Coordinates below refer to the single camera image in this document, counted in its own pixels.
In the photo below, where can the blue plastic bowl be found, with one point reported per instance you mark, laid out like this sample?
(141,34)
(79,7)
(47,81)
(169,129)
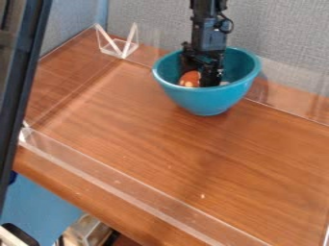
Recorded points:
(212,100)

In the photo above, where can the clear acrylic front barrier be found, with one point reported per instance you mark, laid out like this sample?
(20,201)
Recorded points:
(143,197)

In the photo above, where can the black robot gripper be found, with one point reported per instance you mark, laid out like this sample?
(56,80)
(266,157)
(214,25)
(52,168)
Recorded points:
(204,51)

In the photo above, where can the clear box under table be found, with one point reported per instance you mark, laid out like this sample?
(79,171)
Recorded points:
(87,232)

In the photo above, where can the clear acrylic back barrier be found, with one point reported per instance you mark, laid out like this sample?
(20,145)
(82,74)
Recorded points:
(280,94)

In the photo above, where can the blue cloth object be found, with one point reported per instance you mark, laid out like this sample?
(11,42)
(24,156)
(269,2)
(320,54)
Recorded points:
(12,177)

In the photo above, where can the clear acrylic corner bracket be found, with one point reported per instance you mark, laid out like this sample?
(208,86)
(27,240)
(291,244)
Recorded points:
(114,46)

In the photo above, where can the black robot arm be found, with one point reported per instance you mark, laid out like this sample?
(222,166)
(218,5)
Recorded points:
(210,8)

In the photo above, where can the dark foreground pole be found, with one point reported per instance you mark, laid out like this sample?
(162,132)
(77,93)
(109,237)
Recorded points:
(23,25)

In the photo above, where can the brown white toy mushroom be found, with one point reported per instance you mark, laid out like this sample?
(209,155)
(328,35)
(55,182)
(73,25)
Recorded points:
(194,79)

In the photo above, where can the black white object bottom left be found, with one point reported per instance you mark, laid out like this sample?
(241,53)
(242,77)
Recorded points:
(12,236)

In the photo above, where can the clear acrylic barrier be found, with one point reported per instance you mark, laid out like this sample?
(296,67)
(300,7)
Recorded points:
(143,197)
(280,94)

